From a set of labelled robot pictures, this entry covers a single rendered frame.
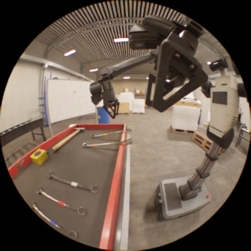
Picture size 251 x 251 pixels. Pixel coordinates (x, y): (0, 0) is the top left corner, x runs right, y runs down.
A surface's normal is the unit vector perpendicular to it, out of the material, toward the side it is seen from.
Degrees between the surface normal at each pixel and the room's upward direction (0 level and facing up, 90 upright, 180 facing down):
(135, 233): 0
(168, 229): 0
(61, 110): 90
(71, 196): 0
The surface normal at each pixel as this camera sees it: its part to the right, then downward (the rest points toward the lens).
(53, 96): 0.89, 0.12
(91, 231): -0.01, -0.96
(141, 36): -0.15, 0.29
